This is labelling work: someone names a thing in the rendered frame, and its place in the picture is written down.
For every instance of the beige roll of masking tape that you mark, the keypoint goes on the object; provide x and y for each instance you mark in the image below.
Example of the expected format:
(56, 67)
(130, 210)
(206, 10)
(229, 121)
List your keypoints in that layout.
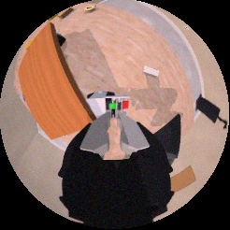
(89, 9)

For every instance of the brown rectangular block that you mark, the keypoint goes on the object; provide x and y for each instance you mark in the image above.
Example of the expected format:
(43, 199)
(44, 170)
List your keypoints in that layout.
(65, 12)

